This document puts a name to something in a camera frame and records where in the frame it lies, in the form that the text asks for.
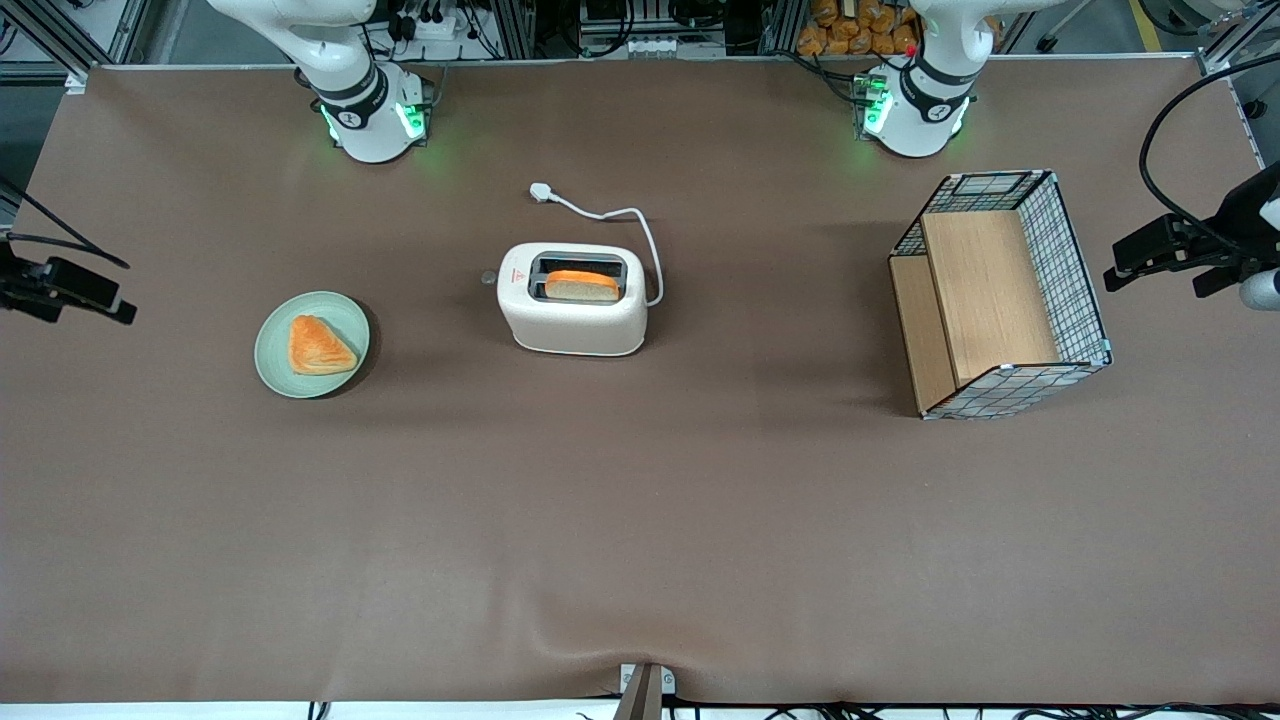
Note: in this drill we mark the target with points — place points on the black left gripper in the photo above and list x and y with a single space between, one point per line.
1236 229

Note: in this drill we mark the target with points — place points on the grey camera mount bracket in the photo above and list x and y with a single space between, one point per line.
646 692

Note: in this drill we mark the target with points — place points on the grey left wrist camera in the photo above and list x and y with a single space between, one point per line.
1262 290

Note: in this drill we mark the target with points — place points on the white power strip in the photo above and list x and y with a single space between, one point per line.
430 22

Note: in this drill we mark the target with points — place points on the bag of bread rolls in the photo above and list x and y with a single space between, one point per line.
860 28

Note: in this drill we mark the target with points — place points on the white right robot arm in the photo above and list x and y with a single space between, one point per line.
350 100

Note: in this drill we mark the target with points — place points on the pale green round plate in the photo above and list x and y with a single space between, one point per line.
275 350

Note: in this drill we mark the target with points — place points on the orange triangular pastry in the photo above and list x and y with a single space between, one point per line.
317 347

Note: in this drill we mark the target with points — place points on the toast bread slice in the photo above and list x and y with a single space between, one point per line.
581 287

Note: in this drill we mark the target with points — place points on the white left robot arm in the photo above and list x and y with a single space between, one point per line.
925 100

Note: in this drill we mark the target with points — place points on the aluminium frame profile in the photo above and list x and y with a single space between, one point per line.
1235 40
60 35

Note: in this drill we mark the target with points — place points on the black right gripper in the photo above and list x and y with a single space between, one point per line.
12 283

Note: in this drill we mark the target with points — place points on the white two-slot toaster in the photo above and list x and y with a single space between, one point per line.
575 325

